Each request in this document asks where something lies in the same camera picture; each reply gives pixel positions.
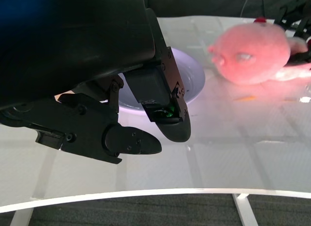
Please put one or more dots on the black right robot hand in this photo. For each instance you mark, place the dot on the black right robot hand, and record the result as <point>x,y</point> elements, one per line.
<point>300,57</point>

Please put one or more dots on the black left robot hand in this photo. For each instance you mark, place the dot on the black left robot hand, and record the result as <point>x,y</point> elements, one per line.
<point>73,53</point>

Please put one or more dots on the pink plush doll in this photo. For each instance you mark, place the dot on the pink plush doll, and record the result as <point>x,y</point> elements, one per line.
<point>255,53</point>

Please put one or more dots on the white bowl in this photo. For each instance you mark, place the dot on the white bowl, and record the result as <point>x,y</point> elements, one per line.
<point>192,75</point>

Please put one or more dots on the black backdrop cloth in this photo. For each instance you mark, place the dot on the black backdrop cloth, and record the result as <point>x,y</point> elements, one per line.
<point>194,3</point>

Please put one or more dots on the white table frame bar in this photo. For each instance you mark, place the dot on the white table frame bar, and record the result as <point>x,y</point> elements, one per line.
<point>244,209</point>
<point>23,216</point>

